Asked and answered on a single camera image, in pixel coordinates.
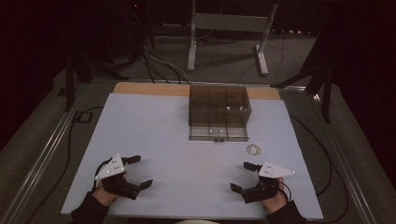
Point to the person's left hand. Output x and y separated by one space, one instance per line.
104 196

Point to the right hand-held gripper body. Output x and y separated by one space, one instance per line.
264 189

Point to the aluminium floor rail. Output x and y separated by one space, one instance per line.
40 161
345 168

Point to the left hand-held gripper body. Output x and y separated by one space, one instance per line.
112 169

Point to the smoky clear drawer box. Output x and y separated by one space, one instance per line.
219 102

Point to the person's right hand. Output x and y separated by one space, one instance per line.
275 202

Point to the white round object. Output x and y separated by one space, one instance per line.
196 222

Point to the wooden table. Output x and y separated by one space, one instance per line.
149 88

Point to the grey metal stand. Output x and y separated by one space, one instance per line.
230 21

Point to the pale blue table mat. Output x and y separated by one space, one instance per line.
186 174

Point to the black tripod stand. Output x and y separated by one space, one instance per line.
325 90
70 81

